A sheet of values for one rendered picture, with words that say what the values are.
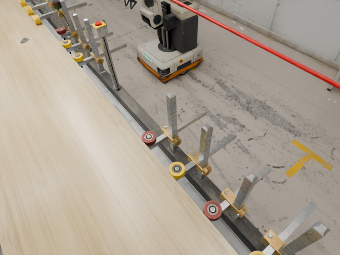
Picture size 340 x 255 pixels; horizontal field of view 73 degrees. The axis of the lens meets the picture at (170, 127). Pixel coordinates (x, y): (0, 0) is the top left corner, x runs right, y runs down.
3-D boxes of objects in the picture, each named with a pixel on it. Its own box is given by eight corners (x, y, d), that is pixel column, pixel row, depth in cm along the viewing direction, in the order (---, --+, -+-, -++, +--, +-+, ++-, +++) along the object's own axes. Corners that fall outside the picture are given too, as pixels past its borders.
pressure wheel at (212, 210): (214, 230, 104) (217, 222, 95) (198, 220, 107) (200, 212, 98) (221, 214, 108) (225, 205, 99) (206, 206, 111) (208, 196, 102)
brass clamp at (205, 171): (195, 154, 128) (195, 149, 124) (212, 171, 121) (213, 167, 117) (186, 160, 126) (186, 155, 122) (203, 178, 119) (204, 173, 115)
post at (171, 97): (174, 147, 147) (171, 89, 109) (177, 151, 145) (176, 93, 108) (170, 150, 145) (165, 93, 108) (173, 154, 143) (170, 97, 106)
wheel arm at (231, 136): (231, 135, 135) (232, 131, 132) (236, 139, 133) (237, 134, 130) (172, 177, 120) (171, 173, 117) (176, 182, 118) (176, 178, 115)
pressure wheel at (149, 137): (156, 154, 131) (154, 142, 122) (142, 152, 132) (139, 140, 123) (159, 143, 136) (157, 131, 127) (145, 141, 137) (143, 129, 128)
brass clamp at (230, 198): (227, 190, 118) (228, 186, 114) (247, 212, 111) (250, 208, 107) (218, 198, 116) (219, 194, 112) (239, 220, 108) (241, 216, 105)
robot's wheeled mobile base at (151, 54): (175, 43, 342) (174, 27, 323) (204, 63, 309) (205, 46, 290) (136, 61, 319) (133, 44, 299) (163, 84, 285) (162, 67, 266)
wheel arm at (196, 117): (202, 113, 150) (203, 108, 146) (206, 116, 148) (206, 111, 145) (146, 147, 134) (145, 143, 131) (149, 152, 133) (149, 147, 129)
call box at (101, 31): (104, 32, 152) (101, 20, 146) (109, 36, 148) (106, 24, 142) (94, 35, 149) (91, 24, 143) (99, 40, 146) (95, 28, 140)
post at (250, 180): (231, 213, 125) (251, 169, 87) (236, 218, 123) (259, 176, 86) (226, 217, 123) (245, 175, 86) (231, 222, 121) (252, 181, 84)
